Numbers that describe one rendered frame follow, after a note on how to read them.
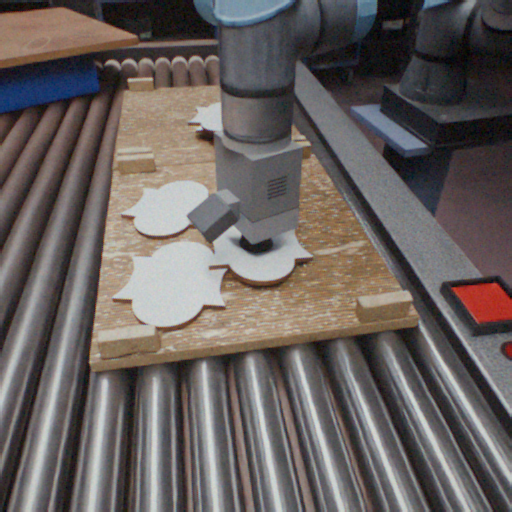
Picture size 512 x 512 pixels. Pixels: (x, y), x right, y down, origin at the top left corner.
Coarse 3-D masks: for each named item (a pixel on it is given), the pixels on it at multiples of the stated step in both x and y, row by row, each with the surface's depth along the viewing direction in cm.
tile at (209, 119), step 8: (216, 104) 91; (200, 112) 87; (208, 112) 87; (216, 112) 87; (192, 120) 84; (200, 120) 84; (208, 120) 84; (216, 120) 84; (208, 128) 81; (216, 128) 81
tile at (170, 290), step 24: (144, 264) 55; (168, 264) 55; (192, 264) 55; (144, 288) 52; (168, 288) 52; (192, 288) 52; (216, 288) 52; (144, 312) 49; (168, 312) 49; (192, 312) 49
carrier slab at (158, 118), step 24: (144, 96) 105; (168, 96) 105; (192, 96) 105; (216, 96) 104; (144, 120) 93; (168, 120) 93; (120, 144) 84; (144, 144) 84; (168, 144) 84; (192, 144) 84
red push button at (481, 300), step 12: (456, 288) 54; (468, 288) 54; (480, 288) 54; (492, 288) 54; (468, 300) 52; (480, 300) 52; (492, 300) 52; (504, 300) 52; (480, 312) 51; (492, 312) 51; (504, 312) 51
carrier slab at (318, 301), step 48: (336, 192) 70; (144, 240) 60; (192, 240) 60; (336, 240) 60; (240, 288) 53; (288, 288) 53; (336, 288) 53; (384, 288) 53; (96, 336) 47; (192, 336) 47; (240, 336) 47; (288, 336) 47; (336, 336) 49
